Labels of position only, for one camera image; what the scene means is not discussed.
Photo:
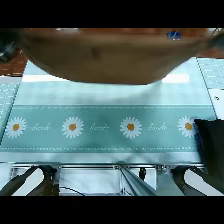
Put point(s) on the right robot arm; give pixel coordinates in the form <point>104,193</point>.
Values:
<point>196,181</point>

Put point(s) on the black garment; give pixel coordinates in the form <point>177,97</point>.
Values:
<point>210,146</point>

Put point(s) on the silver frame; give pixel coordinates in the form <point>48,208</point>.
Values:
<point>133,181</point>

